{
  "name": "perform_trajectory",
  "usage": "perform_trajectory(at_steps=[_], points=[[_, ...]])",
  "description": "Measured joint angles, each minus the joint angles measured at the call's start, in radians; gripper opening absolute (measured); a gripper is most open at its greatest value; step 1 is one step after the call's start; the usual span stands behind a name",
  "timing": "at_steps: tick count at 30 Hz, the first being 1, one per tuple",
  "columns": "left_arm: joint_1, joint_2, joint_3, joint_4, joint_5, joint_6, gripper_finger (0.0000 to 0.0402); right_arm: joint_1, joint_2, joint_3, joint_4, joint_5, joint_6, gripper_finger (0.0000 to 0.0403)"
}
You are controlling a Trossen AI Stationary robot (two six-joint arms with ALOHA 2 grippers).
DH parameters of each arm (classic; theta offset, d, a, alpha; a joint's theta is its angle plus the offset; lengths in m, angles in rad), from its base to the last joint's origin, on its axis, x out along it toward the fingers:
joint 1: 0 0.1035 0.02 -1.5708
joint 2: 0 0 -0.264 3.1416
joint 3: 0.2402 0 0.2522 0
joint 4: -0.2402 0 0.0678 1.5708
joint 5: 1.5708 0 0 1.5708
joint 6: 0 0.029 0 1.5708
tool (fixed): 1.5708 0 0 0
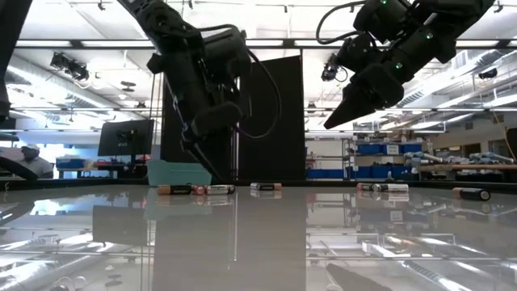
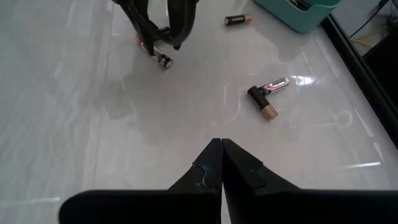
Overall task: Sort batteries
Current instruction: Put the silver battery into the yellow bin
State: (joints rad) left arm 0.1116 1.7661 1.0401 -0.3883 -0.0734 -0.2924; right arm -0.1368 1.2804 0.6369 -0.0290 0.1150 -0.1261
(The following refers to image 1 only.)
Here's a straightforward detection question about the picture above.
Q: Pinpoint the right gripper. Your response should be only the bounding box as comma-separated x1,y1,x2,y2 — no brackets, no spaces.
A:
323,74,404,130

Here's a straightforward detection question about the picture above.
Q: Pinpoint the blue box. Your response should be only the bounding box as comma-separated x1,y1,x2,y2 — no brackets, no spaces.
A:
55,157,87,171

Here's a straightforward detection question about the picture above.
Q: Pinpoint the black partition panel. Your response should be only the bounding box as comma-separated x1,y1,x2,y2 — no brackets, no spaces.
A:
160,60,237,182
237,55,307,182

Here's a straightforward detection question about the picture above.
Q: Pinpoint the person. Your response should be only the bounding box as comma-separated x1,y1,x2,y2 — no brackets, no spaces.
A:
18,143,55,180

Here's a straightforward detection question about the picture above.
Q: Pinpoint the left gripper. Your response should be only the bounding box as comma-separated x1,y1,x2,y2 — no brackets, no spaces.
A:
180,101,244,182

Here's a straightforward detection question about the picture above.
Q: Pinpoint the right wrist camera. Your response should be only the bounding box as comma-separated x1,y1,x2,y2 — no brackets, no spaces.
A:
336,33,380,73

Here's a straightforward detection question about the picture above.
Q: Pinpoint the black background monitor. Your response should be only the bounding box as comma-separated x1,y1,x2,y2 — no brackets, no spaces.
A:
97,118,156,158

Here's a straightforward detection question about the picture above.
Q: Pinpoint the black rail mounted camera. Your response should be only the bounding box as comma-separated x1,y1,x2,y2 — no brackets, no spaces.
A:
49,51,90,82
321,52,349,83

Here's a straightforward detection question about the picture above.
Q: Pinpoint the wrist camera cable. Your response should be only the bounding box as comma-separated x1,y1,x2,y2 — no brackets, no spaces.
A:
315,0,367,46
197,23,283,141

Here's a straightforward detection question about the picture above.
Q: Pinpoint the teal plastic bin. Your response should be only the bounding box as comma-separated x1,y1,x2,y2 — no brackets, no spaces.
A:
146,159,213,188

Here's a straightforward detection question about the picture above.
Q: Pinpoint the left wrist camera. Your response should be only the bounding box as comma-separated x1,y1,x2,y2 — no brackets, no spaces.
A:
203,27,252,78

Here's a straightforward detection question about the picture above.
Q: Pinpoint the dark background desk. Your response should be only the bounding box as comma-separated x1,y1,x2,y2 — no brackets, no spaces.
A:
56,163,149,180

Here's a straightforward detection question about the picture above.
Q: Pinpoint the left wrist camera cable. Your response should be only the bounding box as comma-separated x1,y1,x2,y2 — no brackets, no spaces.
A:
197,23,283,141

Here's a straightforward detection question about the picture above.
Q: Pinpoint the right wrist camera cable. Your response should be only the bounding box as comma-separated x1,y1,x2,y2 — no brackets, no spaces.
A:
315,0,367,46

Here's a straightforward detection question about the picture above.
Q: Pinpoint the overhead frame rail with lights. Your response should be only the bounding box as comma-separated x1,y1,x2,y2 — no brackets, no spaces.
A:
0,37,517,51

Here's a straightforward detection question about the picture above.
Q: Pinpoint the wooden background table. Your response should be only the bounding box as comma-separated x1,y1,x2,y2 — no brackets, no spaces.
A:
418,162,517,173

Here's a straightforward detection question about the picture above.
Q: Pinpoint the metal shelf rack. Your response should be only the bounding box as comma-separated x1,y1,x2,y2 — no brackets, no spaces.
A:
342,137,425,182

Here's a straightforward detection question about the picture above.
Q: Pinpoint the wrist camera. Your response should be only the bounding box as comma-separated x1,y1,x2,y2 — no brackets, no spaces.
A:
203,27,252,78
336,33,380,73

